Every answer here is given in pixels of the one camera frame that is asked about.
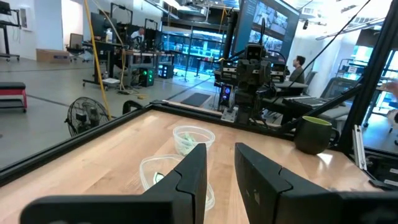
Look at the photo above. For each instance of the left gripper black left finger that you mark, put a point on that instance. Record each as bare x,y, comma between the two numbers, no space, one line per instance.
174,202

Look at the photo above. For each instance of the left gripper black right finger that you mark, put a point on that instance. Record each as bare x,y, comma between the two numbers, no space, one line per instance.
267,193

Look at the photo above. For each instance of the green white sweetener packet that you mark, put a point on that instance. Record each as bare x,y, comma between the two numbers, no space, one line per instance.
186,140
158,177
188,148

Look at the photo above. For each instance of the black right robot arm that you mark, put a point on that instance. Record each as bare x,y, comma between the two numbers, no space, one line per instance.
248,102

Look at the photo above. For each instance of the computer tower purple lights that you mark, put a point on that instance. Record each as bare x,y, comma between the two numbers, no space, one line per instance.
226,93

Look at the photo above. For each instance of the clear oblong plastic container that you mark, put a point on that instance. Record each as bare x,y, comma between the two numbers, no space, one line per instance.
149,168

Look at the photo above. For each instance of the seated person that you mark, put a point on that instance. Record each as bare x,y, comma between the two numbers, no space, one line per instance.
298,74

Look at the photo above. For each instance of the black backlit keyboard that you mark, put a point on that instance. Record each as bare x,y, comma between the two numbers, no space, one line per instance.
306,101

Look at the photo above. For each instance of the black floor mat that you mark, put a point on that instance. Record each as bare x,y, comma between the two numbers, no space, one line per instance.
196,99

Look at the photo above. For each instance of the dark mug green inside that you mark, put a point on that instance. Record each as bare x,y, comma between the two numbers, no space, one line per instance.
312,137

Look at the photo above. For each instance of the clear round plastic container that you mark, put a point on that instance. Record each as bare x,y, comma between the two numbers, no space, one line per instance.
205,133

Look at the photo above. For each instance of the black computer tower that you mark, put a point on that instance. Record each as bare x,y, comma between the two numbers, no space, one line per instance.
166,71

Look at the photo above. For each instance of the computer tower green lights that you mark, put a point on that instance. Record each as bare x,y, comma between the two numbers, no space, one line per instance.
146,77

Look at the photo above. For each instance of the black curved tube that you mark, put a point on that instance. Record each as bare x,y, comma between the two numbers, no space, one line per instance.
128,103

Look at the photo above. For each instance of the black workbench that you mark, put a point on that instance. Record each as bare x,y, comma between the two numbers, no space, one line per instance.
140,54

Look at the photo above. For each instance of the person at workbench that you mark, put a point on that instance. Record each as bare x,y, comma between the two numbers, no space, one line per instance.
137,34

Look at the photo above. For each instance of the black floor fan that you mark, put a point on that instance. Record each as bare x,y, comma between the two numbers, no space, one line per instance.
87,116

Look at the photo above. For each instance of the person's hand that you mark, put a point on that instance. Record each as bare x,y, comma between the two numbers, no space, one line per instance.
393,88

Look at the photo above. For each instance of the white bottle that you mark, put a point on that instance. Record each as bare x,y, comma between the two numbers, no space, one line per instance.
109,35

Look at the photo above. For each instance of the black desk monitor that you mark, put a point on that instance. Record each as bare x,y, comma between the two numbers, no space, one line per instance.
99,25

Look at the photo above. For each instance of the black office chair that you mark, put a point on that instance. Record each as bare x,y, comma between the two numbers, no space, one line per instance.
76,40

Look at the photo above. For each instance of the cardboard box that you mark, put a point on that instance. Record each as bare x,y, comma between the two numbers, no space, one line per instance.
53,56

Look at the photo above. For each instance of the red bench black cushion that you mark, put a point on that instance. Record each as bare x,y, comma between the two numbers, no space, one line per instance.
12,91

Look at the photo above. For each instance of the black equipment stand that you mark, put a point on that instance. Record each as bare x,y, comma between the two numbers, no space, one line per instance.
4,7

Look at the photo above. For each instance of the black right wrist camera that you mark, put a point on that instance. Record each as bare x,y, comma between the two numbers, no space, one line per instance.
255,52

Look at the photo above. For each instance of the large wall display screen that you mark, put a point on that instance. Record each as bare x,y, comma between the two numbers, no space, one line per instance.
270,21

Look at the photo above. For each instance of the white metal bracket plate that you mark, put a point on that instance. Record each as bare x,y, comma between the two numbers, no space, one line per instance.
228,115

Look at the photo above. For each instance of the silver aluminium rail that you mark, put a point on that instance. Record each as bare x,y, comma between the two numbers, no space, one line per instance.
359,149

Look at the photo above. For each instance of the black aluminium table frame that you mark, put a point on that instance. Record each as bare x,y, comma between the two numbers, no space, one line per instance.
77,141

